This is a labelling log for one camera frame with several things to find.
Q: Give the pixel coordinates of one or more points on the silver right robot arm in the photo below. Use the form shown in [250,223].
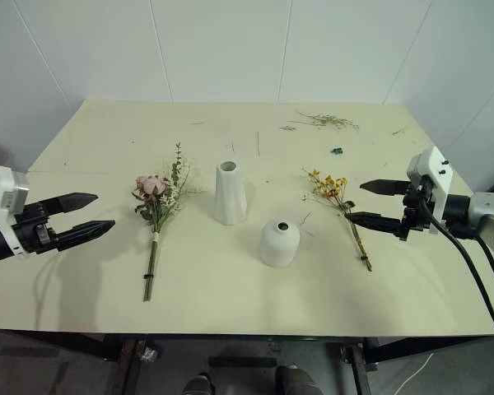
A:
[483,210]

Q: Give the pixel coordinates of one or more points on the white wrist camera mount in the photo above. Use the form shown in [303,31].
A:
[6,197]
[434,168]

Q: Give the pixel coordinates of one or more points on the round white ceramic vase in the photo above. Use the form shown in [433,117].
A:
[279,244]

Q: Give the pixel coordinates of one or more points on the crumpled clear plastic wrapper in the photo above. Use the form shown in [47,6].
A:
[150,354]

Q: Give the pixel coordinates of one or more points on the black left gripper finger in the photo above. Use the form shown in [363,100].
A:
[88,232]
[72,201]

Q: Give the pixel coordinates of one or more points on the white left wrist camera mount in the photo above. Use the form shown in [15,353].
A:
[6,197]

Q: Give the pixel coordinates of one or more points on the yellow dried flower bouquet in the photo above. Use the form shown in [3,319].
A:
[329,187]

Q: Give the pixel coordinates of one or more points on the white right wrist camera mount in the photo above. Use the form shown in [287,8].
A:
[434,168]

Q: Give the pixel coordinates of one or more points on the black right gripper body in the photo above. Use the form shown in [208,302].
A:
[416,210]

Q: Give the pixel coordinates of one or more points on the small green scrap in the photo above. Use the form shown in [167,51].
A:
[336,151]

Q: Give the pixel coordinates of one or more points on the tall white ceramic vase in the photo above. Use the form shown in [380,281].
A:
[229,197]

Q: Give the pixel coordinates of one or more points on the thin loose dry stem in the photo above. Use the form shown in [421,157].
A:
[258,144]

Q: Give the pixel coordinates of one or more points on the loose dried grass sprigs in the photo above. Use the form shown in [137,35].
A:
[327,120]

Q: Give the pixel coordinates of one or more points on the black metal table frame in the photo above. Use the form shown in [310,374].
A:
[416,349]

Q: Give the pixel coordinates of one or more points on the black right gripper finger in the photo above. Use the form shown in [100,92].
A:
[376,223]
[385,187]

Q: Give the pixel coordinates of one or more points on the pink rose bouquet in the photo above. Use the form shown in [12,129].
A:
[154,193]

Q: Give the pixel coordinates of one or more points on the dark rounded shape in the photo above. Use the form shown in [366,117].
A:
[197,384]
[296,380]

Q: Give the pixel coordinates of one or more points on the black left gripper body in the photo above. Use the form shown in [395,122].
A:
[35,232]

